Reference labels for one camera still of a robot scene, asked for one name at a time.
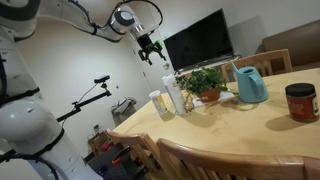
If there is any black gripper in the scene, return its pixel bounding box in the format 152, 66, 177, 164
136, 33, 167, 66

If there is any white paper towel roll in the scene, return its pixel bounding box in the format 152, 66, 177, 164
161, 73, 188, 117

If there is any white printed can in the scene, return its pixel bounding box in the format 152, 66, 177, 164
150, 95, 168, 117

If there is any blue watering can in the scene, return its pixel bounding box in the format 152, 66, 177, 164
230, 62, 270, 104

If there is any brown jar black lid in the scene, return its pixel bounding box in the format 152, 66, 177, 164
284, 82, 320, 124

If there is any black flat screen television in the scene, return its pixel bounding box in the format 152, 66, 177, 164
162, 8, 235, 72

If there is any potted green plant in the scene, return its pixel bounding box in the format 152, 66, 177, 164
174, 66, 229, 104

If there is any grey cloth bundle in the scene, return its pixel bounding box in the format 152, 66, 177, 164
110, 96, 138, 118

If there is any wooden dining chair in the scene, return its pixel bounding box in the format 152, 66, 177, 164
105, 128, 168, 180
220, 48, 294, 83
156, 137, 320, 180

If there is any wooden crate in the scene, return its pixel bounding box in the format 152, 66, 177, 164
87, 131, 113, 156

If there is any black equipment cart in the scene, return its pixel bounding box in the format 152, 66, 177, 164
86, 143, 148, 180

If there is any brown armchair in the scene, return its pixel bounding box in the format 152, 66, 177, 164
260, 18, 320, 72

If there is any black camera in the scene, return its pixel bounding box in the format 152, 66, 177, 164
93, 74, 111, 85

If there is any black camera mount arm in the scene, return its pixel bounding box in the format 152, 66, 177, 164
55, 83, 113, 123

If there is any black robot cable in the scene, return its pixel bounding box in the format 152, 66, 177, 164
0, 0, 165, 180

